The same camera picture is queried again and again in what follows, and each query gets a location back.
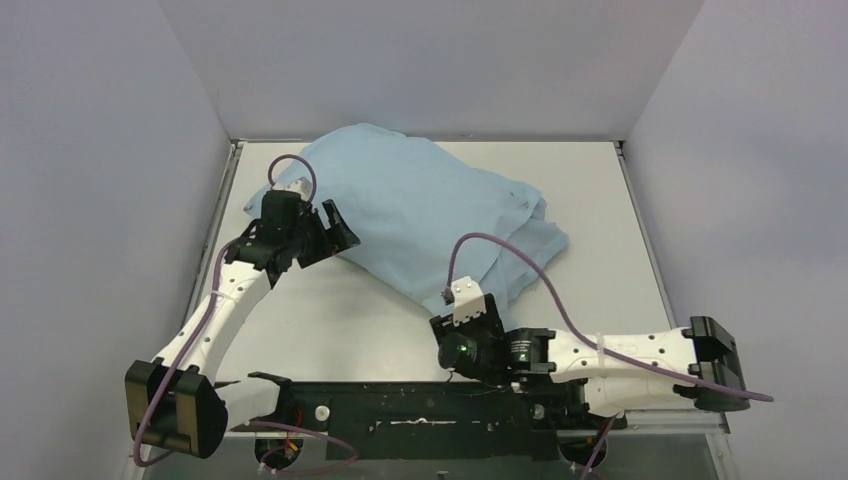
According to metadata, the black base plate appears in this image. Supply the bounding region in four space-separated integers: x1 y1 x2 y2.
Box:
248 372 627 468

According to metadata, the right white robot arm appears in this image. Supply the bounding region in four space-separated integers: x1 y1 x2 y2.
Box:
430 294 750 427

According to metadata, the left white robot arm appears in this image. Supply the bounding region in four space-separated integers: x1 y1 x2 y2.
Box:
124 190 360 467

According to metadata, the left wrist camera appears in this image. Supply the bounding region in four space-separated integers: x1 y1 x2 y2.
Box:
272 177 315 203

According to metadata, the green and blue pillowcase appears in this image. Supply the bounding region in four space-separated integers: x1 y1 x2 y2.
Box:
243 123 571 319

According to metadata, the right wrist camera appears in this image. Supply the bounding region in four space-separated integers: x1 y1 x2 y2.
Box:
442 276 487 326

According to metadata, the aluminium frame rail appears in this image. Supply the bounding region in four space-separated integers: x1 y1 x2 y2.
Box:
109 133 230 454

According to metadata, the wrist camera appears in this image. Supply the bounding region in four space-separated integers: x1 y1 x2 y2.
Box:
272 177 315 203
442 276 487 326

